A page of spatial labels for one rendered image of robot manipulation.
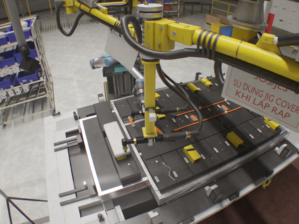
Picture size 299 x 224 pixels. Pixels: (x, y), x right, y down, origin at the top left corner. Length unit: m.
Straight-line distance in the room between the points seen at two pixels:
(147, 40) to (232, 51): 0.35
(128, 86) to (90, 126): 1.67
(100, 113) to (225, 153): 1.18
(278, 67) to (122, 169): 1.13
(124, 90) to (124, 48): 1.90
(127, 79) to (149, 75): 2.43
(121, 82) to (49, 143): 1.77
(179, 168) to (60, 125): 1.41
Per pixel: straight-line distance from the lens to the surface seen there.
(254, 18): 0.76
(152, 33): 0.80
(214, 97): 2.31
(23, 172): 3.20
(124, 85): 3.40
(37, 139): 3.58
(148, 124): 1.11
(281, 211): 2.90
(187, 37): 0.72
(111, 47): 1.71
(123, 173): 1.36
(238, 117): 2.11
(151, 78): 0.94
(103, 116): 1.82
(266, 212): 2.78
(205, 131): 1.82
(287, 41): 0.61
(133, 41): 0.80
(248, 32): 0.78
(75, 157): 1.98
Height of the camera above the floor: 2.24
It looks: 39 degrees down
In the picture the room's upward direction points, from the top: straight up
